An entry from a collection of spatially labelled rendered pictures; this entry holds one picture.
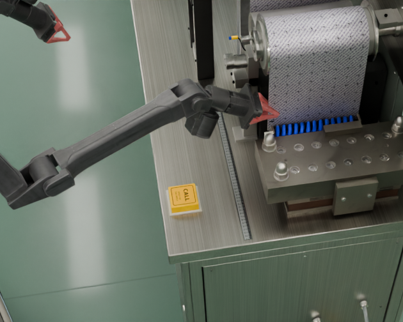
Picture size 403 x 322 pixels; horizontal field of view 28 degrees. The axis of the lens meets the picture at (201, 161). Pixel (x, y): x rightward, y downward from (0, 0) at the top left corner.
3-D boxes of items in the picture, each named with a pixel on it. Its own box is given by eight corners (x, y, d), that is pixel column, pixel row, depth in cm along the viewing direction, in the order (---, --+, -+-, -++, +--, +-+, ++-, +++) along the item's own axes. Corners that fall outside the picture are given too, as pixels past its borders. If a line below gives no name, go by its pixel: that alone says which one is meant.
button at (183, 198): (168, 192, 207) (167, 186, 205) (195, 188, 207) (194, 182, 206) (171, 213, 203) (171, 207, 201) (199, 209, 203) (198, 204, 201)
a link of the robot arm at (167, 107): (41, 186, 175) (25, 158, 183) (50, 202, 179) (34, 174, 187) (208, 92, 183) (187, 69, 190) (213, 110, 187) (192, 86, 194)
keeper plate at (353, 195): (331, 209, 200) (335, 181, 192) (370, 203, 201) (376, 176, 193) (334, 217, 199) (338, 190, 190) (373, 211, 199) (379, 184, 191)
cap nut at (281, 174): (272, 170, 194) (272, 158, 190) (286, 168, 194) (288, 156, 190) (275, 182, 191) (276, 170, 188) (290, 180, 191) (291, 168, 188)
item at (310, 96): (267, 129, 204) (268, 76, 190) (357, 117, 206) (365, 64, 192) (267, 131, 204) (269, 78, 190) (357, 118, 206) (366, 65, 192)
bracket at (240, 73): (230, 130, 220) (229, 46, 197) (253, 126, 221) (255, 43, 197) (233, 143, 217) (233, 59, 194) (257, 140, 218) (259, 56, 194)
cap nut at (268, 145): (260, 142, 200) (260, 130, 196) (274, 140, 200) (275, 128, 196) (263, 153, 197) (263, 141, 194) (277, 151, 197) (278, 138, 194)
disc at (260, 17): (254, 43, 200) (256, 0, 188) (256, 43, 200) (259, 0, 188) (266, 88, 192) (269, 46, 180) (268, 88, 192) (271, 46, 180)
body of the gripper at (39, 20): (45, 3, 224) (24, -8, 219) (58, 24, 218) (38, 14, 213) (31, 20, 226) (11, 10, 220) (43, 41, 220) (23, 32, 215)
